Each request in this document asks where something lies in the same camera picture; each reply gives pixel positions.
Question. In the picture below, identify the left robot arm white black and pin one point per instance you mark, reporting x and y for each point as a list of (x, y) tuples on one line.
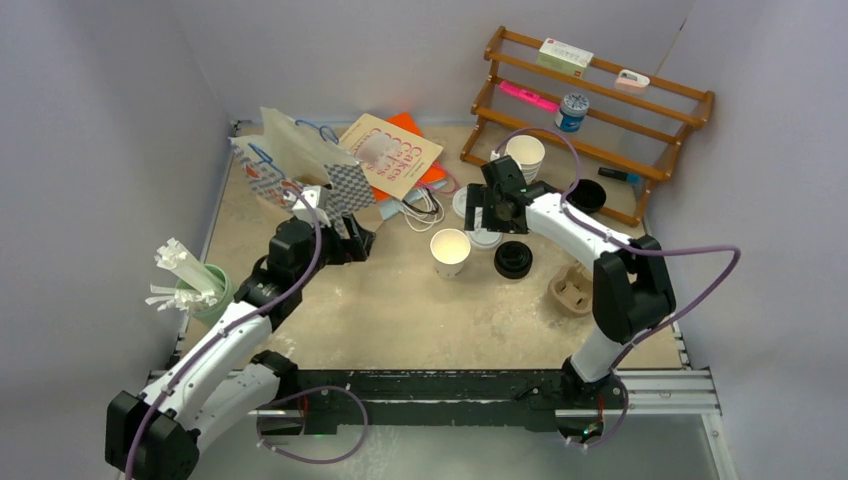
[(162, 432)]

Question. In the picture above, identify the wooden shelf rack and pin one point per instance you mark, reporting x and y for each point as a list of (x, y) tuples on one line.
[(601, 127)]

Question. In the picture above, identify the black paper cup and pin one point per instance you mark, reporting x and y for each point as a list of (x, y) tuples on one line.
[(588, 196)]

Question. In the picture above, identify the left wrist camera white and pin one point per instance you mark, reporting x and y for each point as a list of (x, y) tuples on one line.
[(311, 204)]

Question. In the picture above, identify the black blue marker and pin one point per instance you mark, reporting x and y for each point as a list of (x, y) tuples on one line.
[(619, 175)]

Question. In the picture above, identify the stack of white paper cups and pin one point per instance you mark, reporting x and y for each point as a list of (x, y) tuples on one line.
[(529, 153)]

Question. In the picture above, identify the single white paper cup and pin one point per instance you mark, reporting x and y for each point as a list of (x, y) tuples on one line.
[(450, 248)]

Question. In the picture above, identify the pink white tape dispenser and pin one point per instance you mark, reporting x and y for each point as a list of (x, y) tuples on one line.
[(631, 82)]

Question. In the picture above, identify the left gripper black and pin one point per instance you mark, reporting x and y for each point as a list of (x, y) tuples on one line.
[(354, 248)]

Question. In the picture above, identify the stack of black lids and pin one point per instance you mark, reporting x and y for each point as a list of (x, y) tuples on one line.
[(513, 260)]

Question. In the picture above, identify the blue white jar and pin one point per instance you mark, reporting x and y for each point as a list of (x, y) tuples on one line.
[(572, 109)]

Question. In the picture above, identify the white cup lid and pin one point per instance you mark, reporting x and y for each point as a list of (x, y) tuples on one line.
[(458, 202), (483, 239)]

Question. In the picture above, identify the pink highlighter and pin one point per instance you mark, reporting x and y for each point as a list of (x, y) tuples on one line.
[(528, 97)]

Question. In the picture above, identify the cakes recipe book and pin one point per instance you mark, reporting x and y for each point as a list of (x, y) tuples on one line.
[(394, 159)]

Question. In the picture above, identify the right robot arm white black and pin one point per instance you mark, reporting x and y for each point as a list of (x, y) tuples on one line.
[(632, 291)]

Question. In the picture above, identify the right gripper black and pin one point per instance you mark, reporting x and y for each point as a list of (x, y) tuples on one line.
[(480, 195)]

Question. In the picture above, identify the white green box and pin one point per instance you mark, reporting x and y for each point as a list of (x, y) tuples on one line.
[(563, 58)]

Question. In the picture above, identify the checkered paper bakery bag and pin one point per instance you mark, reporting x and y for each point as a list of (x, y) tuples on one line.
[(293, 155)]

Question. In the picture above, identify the orange paper bag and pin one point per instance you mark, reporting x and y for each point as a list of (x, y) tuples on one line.
[(417, 132)]

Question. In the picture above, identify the green cup holder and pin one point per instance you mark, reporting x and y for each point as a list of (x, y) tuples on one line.
[(203, 292)]

